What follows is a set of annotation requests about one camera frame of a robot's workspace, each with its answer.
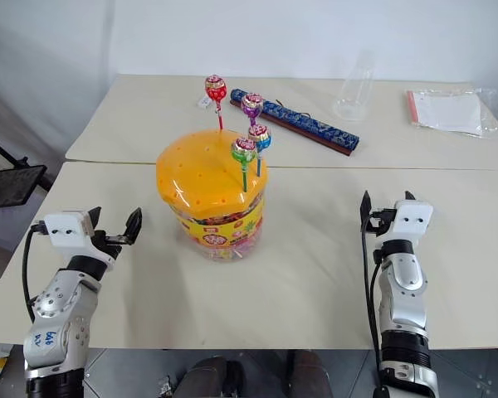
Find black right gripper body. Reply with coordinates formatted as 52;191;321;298
366;207;398;239

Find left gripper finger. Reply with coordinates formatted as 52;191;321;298
86;205;103;238
121;206;144;246

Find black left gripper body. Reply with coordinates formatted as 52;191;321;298
90;233;126;260

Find clear lollipop jar yellow label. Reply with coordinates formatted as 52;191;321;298
167;194;267;264

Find blue and yellow wrapped lollipop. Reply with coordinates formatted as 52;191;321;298
247;124;272;177

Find green wrapped lollipop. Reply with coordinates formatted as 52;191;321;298
230;137;259;194

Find purple wrapped lollipop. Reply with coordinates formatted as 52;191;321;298
240;92;265;130

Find red wrapped lollipop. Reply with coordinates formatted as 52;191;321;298
203;74;227;131

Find black flat stand plate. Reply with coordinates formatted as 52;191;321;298
0;164;49;211

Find orange perforated plastic lid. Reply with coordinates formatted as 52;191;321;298
154;128;271;217

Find clear bag with papers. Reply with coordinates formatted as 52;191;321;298
403;85;498;140

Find blue patterned long box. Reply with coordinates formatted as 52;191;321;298
228;87;362;158

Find black tripod legs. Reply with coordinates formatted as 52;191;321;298
0;127;54;192

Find clear plastic cup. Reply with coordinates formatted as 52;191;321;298
332;49;378;124

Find dark rounded shape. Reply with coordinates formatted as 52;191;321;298
177;355;242;398
285;349;334;398

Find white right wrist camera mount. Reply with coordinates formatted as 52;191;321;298
379;199;435;250

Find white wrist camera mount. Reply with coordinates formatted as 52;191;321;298
41;210;122;271
379;199;435;250

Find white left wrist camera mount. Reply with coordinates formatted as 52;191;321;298
41;210;122;271

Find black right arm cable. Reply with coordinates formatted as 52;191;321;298
358;223;391;398

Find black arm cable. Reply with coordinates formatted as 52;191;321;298
358;223;391;398
21;222;47;325

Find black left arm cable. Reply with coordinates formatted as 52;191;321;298
21;222;47;325

